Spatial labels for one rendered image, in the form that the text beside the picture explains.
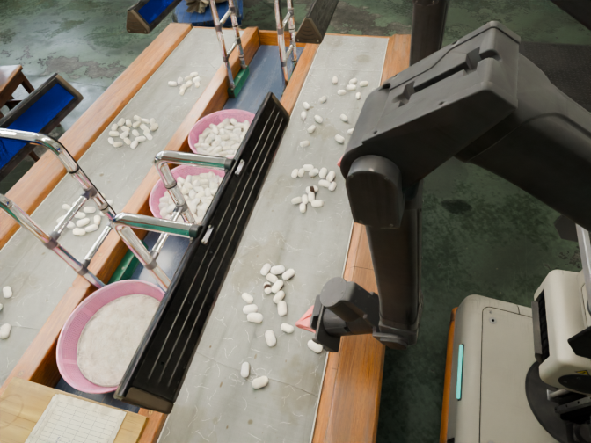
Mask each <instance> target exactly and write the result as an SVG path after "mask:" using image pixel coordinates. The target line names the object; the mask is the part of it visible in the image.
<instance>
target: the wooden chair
mask: <svg viewBox="0 0 591 443"><path fill-rule="evenodd" d="M22 69H23V67H22V66H21V65H13V66H2V67H0V109H1V108H2V107H3V106H4V105H17V104H19V103H20V102H21V101H22V100H23V99H13V100H8V99H9V98H10V96H11V95H12V94H13V92H14V91H15V90H16V89H17V88H18V87H19V85H20V84H21V85H22V86H23V87H24V88H25V90H26V91H27V92H28V93H29V94H30V93H32V92H33V91H34V90H35V89H34V88H33V86H32V85H31V84H30V82H29V81H28V80H27V78H26V76H25V75H24V74H23V72H22V71H21V70H22ZM28 155H29V156H30V157H31V158H32V159H33V160H34V161H35V162H36V163H37V162H38V161H39V160H40V159H39V157H38V156H37V155H36V154H35V153H34V151H33V150H32V151H31V152H30V153H29V154H28Z"/></svg>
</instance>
